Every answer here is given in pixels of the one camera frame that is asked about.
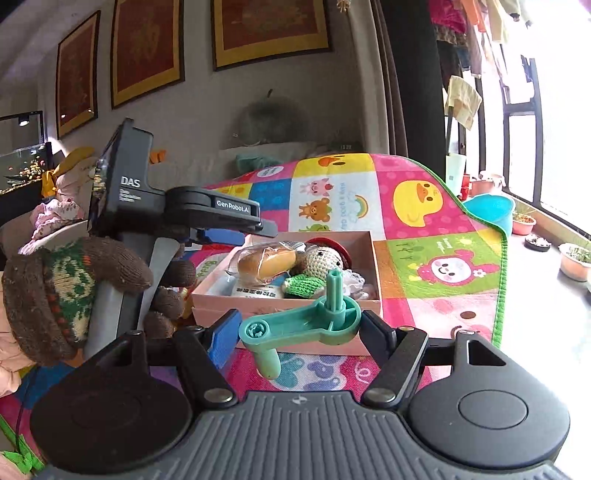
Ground hanging clothes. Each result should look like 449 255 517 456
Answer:
427 0 536 107

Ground covered round fan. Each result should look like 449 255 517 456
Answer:
233 92 305 148

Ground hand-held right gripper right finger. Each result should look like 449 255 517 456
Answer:
360 310 505 409

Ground blue plastic basin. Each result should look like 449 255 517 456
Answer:
462 194 515 237

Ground pink pot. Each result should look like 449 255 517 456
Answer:
471 172 506 199

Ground person's left forearm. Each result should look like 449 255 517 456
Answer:
0 318 28 398

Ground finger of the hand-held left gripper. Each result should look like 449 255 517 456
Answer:
182 225 246 250

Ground bread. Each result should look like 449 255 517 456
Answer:
231 244 298 280

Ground brown curtain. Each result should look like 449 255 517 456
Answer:
351 0 446 171

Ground gold framed wall picture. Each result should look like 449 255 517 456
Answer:
110 0 186 110
210 0 334 72
55 10 101 140

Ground white cup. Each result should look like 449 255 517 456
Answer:
445 154 467 197

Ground crochet doll with red hat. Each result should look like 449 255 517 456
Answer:
281 237 354 298

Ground blue white tissue pack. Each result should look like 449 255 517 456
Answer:
210 274 287 301

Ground pink cardboard box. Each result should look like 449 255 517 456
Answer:
191 231 384 357

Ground hanging beige cloth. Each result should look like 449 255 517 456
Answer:
445 75 483 130

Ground black window frame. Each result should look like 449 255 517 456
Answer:
475 55 591 241

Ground bright green item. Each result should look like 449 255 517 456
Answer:
0 450 38 474

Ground teal plastic crank handle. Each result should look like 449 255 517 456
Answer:
238 269 363 380

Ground colourful cartoon play mat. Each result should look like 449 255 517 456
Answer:
0 152 509 467

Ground glass fish tank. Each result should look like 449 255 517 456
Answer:
0 111 54 195

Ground pink cloth pile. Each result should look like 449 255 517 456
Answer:
18 198 88 254

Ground teal cloth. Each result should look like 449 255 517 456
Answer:
235 152 282 174

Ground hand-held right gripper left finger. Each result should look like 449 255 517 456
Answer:
111 308 244 408

